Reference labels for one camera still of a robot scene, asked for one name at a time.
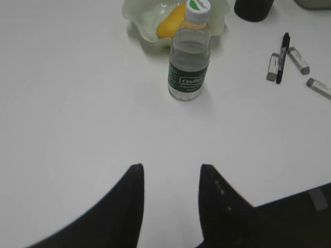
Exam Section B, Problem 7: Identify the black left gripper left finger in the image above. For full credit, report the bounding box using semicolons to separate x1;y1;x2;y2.
32;164;144;247

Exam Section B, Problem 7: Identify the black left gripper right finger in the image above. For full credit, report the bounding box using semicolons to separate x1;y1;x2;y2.
200;164;330;247

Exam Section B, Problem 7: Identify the grey white eraser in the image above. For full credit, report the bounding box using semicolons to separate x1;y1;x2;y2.
288;46;310;75
266;53;280;82
306;78;331;100

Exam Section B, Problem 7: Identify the clear water bottle green label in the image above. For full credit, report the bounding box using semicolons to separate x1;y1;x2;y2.
168;1;211;101

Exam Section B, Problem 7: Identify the black marker pen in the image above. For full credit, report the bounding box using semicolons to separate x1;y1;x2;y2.
276;32;290;84

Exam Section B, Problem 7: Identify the yellow mango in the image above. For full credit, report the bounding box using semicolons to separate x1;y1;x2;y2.
157;4;186;39

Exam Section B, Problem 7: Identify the pale green wavy glass plate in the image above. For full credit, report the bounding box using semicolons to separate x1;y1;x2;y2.
122;1;230;49

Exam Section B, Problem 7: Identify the black mesh pen holder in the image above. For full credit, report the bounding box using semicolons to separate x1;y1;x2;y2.
234;0;274;22

